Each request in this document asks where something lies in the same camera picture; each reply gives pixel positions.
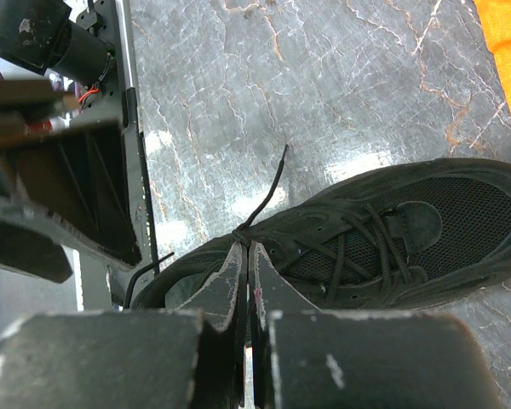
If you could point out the black sneaker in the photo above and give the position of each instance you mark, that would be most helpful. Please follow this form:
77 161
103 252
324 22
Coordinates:
405 236

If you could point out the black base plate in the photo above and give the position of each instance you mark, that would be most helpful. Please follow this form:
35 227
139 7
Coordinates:
100 283

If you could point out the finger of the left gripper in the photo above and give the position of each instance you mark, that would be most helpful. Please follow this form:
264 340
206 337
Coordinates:
78 178
25 249

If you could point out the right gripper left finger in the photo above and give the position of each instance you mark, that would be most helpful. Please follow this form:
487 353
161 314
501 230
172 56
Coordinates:
191 357

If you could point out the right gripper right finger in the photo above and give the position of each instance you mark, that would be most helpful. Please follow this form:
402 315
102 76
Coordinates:
306 357

